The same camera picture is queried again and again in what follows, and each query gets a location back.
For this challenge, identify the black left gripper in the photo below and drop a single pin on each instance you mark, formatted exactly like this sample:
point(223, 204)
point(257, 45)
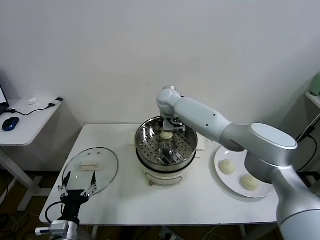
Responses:
point(72, 200)

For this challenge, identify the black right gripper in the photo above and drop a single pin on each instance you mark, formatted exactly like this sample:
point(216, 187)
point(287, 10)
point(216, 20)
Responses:
point(168, 120)

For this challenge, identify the white steamed baozi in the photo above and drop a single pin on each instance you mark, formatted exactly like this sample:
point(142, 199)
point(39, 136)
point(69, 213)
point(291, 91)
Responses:
point(250, 183)
point(227, 167)
point(165, 136)

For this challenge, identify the round glass pot lid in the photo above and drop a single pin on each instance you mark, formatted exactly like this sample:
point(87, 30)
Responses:
point(105, 162)

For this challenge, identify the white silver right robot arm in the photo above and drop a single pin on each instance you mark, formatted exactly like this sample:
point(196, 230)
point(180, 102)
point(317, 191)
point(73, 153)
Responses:
point(200, 112)

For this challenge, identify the stainless steel steamer basket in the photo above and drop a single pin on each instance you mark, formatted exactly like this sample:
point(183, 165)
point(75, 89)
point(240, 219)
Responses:
point(147, 140)

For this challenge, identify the white side desk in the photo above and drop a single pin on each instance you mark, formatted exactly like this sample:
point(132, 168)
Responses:
point(30, 125)

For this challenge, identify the large white round plate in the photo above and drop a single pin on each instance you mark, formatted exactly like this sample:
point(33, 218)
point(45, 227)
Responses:
point(232, 185)

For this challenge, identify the blue computer mouse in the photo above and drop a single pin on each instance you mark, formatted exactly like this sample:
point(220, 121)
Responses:
point(10, 124)

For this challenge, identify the small white crumpled object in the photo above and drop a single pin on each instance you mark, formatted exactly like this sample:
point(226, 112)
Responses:
point(33, 101)

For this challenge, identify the white floor power strip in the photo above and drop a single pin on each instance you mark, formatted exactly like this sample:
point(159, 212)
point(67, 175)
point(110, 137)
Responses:
point(167, 233)

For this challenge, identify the black laptop computer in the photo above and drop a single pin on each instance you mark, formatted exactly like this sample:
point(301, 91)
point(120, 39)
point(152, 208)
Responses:
point(2, 98)

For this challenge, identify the white shelf table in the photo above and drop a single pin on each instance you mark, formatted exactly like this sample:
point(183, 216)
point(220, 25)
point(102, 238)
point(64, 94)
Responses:
point(313, 100)

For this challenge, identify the pale green object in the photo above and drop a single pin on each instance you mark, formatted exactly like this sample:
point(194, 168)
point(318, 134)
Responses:
point(316, 86)

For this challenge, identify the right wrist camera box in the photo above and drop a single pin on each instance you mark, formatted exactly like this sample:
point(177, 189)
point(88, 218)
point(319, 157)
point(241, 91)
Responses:
point(178, 125)

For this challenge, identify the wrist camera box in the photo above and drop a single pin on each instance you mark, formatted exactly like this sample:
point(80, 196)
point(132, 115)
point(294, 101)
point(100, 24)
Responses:
point(178, 125)
point(58, 227)

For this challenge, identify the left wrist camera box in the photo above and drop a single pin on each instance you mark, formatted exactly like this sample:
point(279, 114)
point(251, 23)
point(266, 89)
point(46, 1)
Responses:
point(58, 227)

